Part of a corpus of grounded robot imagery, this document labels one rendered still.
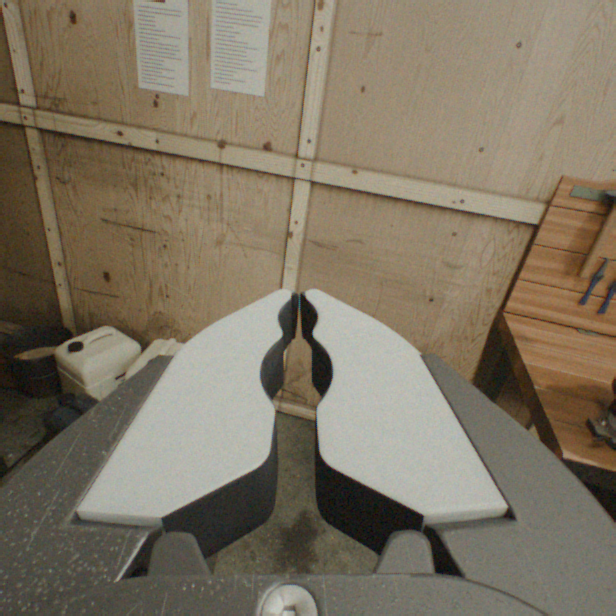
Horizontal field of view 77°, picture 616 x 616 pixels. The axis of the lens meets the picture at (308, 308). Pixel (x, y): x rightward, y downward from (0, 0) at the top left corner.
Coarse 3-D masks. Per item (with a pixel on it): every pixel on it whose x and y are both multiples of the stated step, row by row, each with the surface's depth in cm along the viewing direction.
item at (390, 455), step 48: (336, 336) 10; (384, 336) 10; (336, 384) 8; (384, 384) 8; (432, 384) 8; (336, 432) 7; (384, 432) 7; (432, 432) 7; (336, 480) 6; (384, 480) 6; (432, 480) 6; (480, 480) 6; (336, 528) 7; (384, 528) 6
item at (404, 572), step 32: (160, 544) 5; (192, 544) 5; (416, 544) 5; (160, 576) 4; (192, 576) 4; (224, 576) 4; (256, 576) 4; (288, 576) 4; (320, 576) 4; (352, 576) 4; (384, 576) 4; (416, 576) 4; (448, 576) 4; (64, 608) 4; (96, 608) 4; (128, 608) 4; (160, 608) 4; (192, 608) 4; (224, 608) 4; (256, 608) 4; (288, 608) 4; (320, 608) 4; (352, 608) 4; (384, 608) 4; (416, 608) 4; (448, 608) 4; (480, 608) 4; (512, 608) 4
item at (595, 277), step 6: (606, 258) 131; (606, 264) 132; (600, 270) 133; (594, 276) 134; (600, 276) 134; (594, 282) 135; (612, 282) 135; (588, 288) 137; (606, 288) 136; (612, 288) 135; (588, 294) 137; (612, 294) 135; (582, 300) 139; (606, 300) 137; (606, 306) 138; (600, 312) 139
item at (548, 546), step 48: (480, 432) 7; (528, 432) 7; (528, 480) 6; (576, 480) 6; (432, 528) 5; (480, 528) 5; (528, 528) 5; (576, 528) 5; (480, 576) 5; (528, 576) 5; (576, 576) 5
